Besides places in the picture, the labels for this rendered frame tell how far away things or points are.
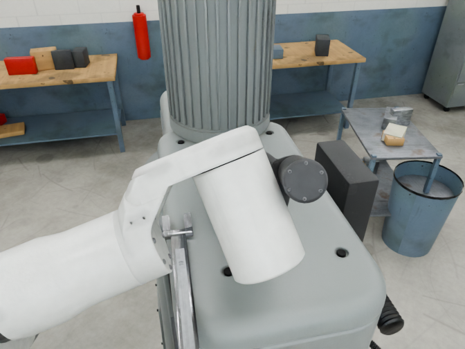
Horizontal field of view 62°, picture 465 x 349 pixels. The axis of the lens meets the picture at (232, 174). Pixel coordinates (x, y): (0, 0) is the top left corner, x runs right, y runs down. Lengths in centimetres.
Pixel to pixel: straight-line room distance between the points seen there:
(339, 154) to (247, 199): 74
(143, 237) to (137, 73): 464
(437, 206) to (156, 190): 280
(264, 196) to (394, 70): 570
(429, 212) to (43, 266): 287
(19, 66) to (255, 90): 388
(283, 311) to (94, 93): 471
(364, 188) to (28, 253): 77
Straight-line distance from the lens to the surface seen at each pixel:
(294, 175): 29
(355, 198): 96
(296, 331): 45
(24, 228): 375
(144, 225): 30
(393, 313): 58
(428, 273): 331
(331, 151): 103
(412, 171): 336
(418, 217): 308
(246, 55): 65
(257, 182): 30
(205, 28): 62
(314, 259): 49
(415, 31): 593
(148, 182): 29
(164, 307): 139
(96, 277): 31
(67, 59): 438
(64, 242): 33
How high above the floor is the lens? 225
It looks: 35 degrees down
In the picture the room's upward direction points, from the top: straight up
